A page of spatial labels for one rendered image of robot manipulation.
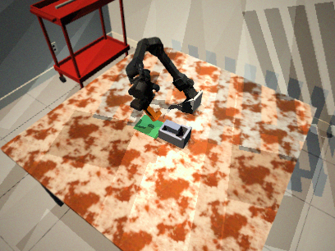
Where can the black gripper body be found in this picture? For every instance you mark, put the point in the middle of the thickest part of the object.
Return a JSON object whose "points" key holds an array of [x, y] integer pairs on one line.
{"points": [[140, 104]]}

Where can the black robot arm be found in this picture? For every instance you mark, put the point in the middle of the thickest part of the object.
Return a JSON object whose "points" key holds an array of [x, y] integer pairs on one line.
{"points": [[141, 82]]}

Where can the orange l-shaped part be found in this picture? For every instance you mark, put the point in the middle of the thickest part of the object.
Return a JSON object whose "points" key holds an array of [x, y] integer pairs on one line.
{"points": [[151, 113]]}

